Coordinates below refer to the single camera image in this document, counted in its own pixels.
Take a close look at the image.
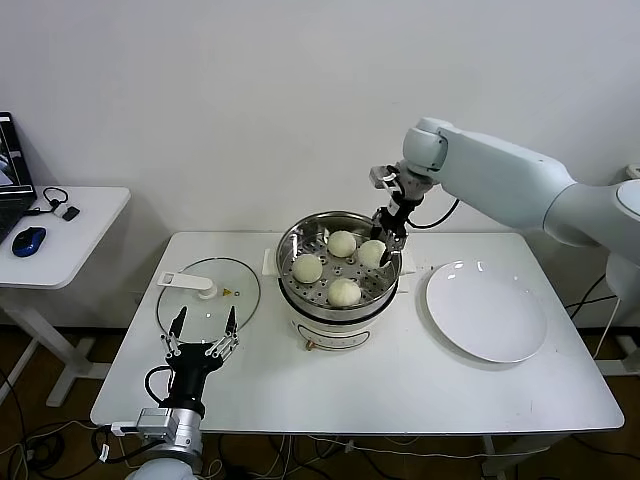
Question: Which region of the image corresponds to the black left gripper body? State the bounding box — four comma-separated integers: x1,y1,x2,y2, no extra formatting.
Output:
166,343,222,414

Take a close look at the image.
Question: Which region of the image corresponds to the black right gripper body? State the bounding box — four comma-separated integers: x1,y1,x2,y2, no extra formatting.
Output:
374,199,421,236

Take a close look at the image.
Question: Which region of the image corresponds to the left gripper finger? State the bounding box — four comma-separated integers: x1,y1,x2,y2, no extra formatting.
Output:
204,305,241,363
158,306,188,361

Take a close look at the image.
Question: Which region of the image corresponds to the white steamed baozi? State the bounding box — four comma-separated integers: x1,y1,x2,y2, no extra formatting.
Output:
355,239,388,269
292,253,324,284
328,230,357,259
328,278,362,308

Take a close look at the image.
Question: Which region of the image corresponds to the steel steamer basket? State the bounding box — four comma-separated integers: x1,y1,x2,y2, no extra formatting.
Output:
261,211,417,321

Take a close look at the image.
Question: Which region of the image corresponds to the white electric cooker base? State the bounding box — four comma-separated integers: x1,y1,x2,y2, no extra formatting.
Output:
277,272,409,354

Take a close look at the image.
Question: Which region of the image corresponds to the white round plate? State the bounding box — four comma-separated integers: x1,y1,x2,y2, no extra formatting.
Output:
424,260,549,364

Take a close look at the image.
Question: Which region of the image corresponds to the white side table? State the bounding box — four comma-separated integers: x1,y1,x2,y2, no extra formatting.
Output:
0,187,132,409

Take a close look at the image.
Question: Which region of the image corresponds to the blue computer mouse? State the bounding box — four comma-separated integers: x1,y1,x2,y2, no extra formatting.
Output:
10,226,47,259

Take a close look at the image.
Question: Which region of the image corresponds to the black laptop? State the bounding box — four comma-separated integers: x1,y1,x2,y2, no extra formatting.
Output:
0,112,39,246

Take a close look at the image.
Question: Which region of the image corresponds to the glass lid white handle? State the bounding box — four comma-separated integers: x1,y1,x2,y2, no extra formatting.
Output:
156,257,262,347

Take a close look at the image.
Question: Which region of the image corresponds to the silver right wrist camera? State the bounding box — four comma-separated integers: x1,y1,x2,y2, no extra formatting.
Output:
369,165,400,192

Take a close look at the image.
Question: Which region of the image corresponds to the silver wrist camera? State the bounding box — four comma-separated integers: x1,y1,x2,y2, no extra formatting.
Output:
110,407,176,441
369,165,400,192

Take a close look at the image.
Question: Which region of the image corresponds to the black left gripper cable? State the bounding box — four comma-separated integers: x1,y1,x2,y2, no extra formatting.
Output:
144,365,174,404

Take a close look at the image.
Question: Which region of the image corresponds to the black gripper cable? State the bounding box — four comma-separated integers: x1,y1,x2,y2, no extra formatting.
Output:
405,195,461,230
144,365,174,404

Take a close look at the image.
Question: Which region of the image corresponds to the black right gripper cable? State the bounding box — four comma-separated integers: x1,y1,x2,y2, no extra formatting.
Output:
405,195,461,230

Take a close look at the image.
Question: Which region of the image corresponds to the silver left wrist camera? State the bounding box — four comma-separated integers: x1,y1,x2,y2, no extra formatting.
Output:
110,407,176,441

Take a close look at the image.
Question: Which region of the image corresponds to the white floor cable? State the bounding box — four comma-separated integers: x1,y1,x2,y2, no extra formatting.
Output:
199,434,566,476

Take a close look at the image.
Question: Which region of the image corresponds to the black floor cable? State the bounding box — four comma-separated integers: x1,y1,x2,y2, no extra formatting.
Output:
0,369,66,480

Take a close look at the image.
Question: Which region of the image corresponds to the thin black cable loop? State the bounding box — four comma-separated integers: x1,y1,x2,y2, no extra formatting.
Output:
22,187,70,219

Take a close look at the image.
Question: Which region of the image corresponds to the black power cable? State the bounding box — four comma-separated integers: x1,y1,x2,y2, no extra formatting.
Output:
564,272,621,321

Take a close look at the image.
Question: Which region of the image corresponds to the white power cable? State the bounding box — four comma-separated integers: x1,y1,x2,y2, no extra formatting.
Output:
594,297,624,359

